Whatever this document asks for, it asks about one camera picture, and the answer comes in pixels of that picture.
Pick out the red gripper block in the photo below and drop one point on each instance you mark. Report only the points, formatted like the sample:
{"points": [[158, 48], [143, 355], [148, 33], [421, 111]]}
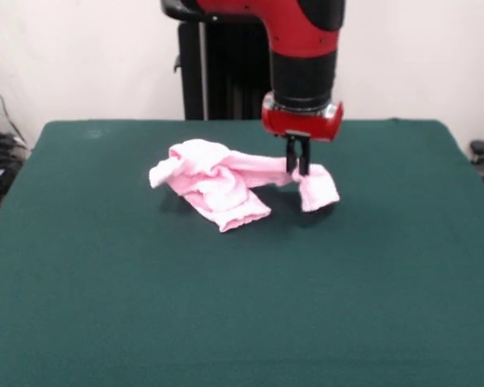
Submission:
{"points": [[302, 123]]}

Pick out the pink garment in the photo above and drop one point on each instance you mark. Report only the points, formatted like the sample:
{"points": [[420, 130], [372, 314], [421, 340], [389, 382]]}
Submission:
{"points": [[209, 177]]}

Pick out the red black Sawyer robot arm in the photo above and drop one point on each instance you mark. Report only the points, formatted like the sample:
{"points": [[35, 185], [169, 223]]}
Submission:
{"points": [[302, 40]]}

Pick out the dark green table cloth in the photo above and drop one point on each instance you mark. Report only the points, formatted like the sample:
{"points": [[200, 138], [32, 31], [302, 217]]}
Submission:
{"points": [[185, 302]]}

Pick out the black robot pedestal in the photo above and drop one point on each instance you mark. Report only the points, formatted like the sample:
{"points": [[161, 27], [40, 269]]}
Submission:
{"points": [[226, 80]]}

